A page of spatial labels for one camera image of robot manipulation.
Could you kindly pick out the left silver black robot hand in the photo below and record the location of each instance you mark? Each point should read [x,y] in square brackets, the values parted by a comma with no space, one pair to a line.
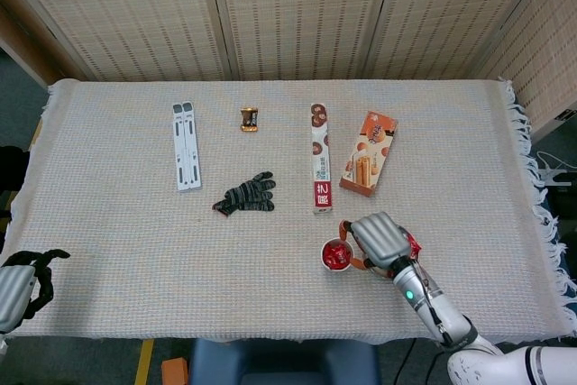
[15,290]

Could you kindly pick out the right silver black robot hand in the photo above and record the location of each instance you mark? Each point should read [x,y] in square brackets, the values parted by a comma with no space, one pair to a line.
[381,238]

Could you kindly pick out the red candy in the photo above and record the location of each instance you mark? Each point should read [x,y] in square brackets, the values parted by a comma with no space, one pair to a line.
[414,245]
[342,253]
[336,263]
[328,252]

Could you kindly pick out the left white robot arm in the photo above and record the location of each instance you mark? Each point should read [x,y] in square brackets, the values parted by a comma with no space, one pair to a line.
[2,340]

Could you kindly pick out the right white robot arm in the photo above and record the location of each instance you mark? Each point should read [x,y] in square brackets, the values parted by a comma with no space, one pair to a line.
[428,304]

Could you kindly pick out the white paper cup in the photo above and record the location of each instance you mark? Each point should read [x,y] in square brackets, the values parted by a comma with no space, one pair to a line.
[325,263]

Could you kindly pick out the orange egg roll biscuit box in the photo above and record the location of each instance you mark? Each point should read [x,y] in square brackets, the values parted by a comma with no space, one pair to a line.
[367,155]

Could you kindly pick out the long white biscuit box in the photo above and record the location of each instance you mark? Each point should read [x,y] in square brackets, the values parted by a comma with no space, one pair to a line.
[321,164]

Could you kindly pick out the black equipment beside table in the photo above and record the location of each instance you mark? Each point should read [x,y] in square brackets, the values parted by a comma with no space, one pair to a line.
[11,164]

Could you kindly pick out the beige woven tablecloth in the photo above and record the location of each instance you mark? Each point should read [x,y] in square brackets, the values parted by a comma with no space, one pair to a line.
[135,245]

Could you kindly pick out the dark striped knit glove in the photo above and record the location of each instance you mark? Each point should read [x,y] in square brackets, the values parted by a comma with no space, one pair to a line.
[248,195]

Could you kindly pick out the yellow floor tape strip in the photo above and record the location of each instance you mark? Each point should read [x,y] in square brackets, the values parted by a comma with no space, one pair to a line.
[144,362]

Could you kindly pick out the gold brown wrapped candy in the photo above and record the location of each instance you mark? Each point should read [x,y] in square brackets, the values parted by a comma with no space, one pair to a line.
[249,120]

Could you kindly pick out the orange block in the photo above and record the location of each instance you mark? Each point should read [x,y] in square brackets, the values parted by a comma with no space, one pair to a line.
[175,371]

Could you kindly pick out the white folding laptop stand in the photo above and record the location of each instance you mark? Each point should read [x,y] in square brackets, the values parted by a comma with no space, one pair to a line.
[187,146]

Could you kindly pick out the woven bamboo screen panel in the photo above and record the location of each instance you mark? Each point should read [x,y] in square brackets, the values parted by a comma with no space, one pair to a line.
[22,47]
[126,11]
[541,65]
[306,11]
[451,11]

